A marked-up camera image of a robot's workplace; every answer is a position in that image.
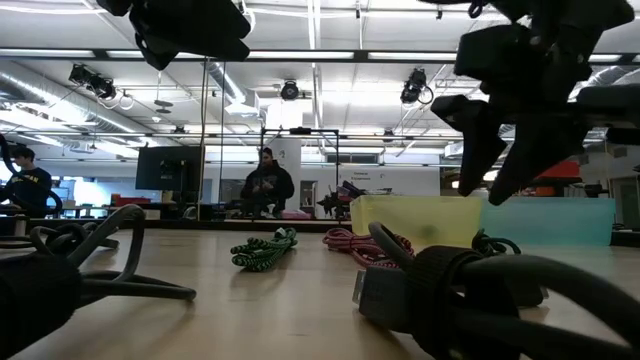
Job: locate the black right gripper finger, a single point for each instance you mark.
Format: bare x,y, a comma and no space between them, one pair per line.
472,150
535,165

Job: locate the black background robot arm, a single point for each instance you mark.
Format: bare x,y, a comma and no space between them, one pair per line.
340,200

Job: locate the red storage bins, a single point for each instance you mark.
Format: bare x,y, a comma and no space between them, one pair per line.
565,170

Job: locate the teal translucent plastic bin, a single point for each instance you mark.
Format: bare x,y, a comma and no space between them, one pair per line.
560,222

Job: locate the yellow translucent plastic bin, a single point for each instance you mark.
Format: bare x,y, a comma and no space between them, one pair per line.
440,215

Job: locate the black monitor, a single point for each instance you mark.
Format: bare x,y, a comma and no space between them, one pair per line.
167,167

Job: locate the red crate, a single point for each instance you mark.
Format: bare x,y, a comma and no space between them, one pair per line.
130,201

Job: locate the pink object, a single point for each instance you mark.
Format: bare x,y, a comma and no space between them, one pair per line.
297,216

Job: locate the black ceiling camera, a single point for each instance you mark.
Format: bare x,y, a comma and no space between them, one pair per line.
414,85
289,90
92,80

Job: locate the silver ceiling air duct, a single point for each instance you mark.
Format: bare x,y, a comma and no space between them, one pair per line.
50,100

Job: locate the black metal table frame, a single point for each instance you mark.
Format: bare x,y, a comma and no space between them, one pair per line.
200,225

